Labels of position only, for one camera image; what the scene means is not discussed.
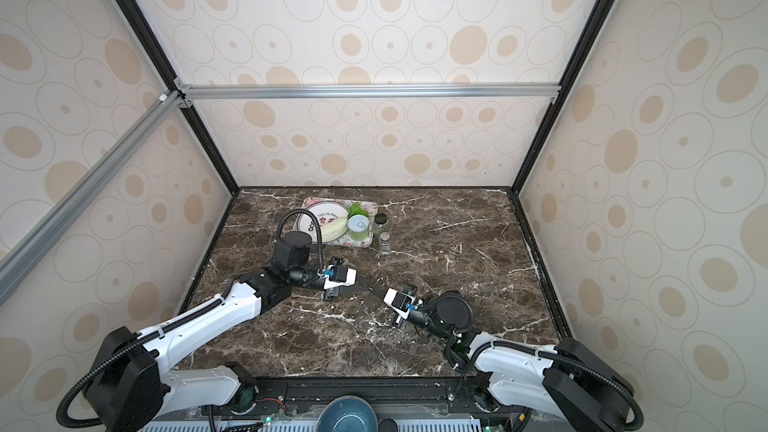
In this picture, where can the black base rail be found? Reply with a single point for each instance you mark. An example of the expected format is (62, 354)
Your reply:
(400, 404)

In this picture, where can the black vertical frame post left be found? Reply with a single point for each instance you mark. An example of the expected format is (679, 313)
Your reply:
(151, 45)

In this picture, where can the black vertical frame post right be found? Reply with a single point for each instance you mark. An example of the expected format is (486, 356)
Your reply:
(594, 24)

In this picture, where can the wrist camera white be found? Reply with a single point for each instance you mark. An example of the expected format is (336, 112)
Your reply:
(400, 302)
(339, 276)

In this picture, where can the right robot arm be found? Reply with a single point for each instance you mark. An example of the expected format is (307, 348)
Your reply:
(566, 380)

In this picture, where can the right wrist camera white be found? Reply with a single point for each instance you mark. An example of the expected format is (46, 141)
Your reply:
(400, 302)

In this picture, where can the green leafy vegetable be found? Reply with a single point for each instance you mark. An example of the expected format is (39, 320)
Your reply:
(356, 209)

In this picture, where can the pale green cabbage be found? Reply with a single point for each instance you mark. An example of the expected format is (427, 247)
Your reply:
(334, 229)

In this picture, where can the dark lid spice jar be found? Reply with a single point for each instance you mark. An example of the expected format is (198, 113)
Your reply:
(380, 224)

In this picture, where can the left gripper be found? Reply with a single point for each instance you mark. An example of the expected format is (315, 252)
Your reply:
(330, 294)

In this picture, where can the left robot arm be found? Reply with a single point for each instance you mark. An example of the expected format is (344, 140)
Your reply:
(133, 379)

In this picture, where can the black vertical frame post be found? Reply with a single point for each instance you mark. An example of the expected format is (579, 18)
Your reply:
(594, 24)
(151, 45)

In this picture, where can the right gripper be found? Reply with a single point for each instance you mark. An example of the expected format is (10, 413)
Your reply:
(395, 324)

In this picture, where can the floral rectangular tray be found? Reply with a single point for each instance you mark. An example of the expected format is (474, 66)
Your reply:
(370, 207)

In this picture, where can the white plate with red text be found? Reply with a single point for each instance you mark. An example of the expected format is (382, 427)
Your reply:
(324, 212)

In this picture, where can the aluminium rail left wall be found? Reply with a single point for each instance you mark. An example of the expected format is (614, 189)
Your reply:
(36, 244)

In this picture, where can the horizontal aluminium rail back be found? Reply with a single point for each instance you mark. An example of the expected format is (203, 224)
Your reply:
(385, 91)

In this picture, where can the small clear glass bottle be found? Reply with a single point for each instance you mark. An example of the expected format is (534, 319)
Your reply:
(385, 246)

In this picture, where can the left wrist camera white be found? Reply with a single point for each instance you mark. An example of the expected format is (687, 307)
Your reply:
(339, 276)

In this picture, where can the blue bowl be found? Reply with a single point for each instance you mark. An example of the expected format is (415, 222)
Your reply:
(347, 414)

